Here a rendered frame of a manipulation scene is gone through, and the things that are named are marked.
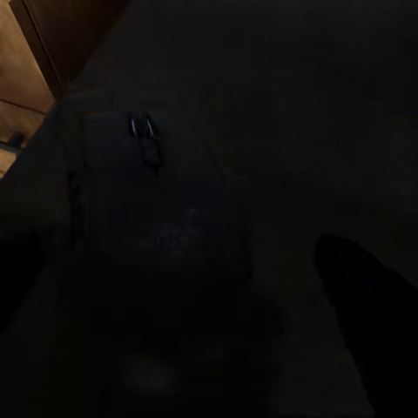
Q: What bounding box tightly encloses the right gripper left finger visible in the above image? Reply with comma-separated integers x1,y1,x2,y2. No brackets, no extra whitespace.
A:
0,232,45,336

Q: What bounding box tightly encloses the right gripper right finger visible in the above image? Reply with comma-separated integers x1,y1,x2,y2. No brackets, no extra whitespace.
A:
314,233,418,418

